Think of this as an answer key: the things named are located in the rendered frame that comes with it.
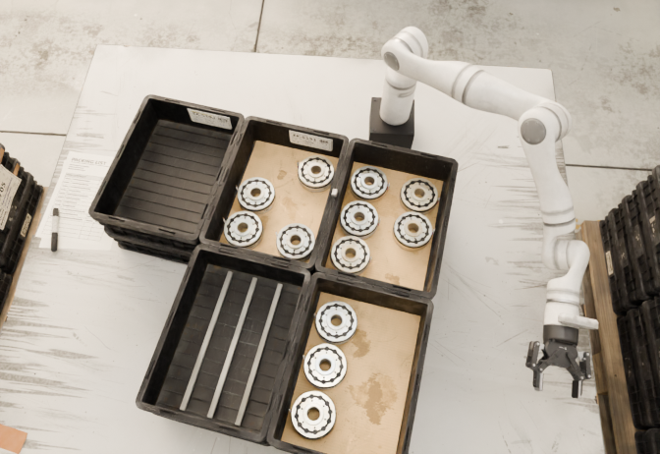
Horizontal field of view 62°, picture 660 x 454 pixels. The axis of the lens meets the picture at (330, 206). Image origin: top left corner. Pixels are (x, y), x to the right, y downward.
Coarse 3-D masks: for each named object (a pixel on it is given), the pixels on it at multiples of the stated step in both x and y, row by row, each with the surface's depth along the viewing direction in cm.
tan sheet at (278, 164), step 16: (256, 144) 162; (272, 144) 162; (256, 160) 160; (272, 160) 160; (288, 160) 160; (336, 160) 160; (256, 176) 157; (272, 176) 157; (288, 176) 157; (288, 192) 155; (304, 192) 155; (320, 192) 155; (240, 208) 153; (272, 208) 153; (288, 208) 153; (304, 208) 153; (320, 208) 153; (272, 224) 151; (288, 224) 151; (304, 224) 151; (224, 240) 149; (272, 240) 149
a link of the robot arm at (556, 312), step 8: (552, 304) 125; (560, 304) 124; (568, 304) 124; (544, 312) 127; (552, 312) 124; (560, 312) 123; (568, 312) 123; (576, 312) 124; (544, 320) 126; (552, 320) 124; (560, 320) 119; (568, 320) 118; (576, 320) 119; (584, 320) 119; (592, 320) 120; (592, 328) 120
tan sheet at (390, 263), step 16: (400, 176) 157; (416, 176) 157; (384, 208) 153; (400, 208) 153; (384, 224) 151; (432, 224) 151; (336, 240) 149; (368, 240) 149; (384, 240) 149; (352, 256) 146; (384, 256) 146; (400, 256) 147; (416, 256) 147; (368, 272) 145; (384, 272) 145; (400, 272) 145; (416, 272) 145; (416, 288) 143
